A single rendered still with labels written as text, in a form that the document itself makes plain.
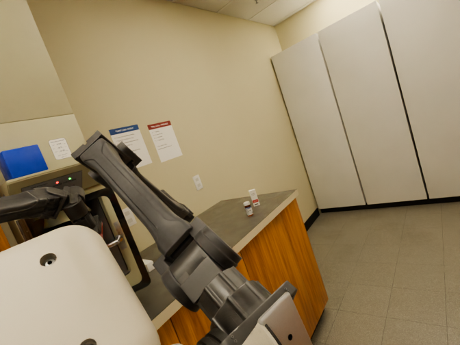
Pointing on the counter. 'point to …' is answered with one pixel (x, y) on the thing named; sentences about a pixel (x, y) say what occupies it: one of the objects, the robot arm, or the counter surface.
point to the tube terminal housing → (20, 137)
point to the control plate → (59, 182)
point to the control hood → (9, 188)
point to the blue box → (22, 161)
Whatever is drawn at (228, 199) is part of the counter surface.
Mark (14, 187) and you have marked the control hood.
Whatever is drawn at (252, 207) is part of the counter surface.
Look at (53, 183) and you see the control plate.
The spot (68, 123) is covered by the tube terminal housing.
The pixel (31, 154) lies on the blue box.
